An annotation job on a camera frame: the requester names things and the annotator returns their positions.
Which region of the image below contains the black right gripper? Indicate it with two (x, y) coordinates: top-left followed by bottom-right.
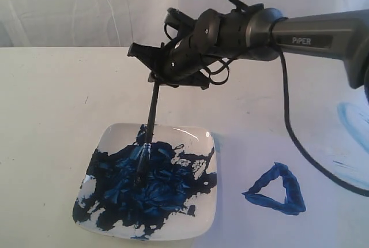
(127, 33), (228, 89)

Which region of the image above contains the black paintbrush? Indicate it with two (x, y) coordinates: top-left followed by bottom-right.
(134, 81), (160, 187)

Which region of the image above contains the white square paint dish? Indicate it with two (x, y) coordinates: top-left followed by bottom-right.
(72, 123), (217, 241)

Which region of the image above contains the white paper sheet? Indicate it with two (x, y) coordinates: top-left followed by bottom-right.
(193, 133), (368, 247)

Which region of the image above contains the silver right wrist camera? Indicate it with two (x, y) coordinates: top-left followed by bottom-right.
(164, 7), (197, 31)

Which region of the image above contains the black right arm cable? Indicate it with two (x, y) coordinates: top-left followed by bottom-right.
(163, 0), (369, 197)

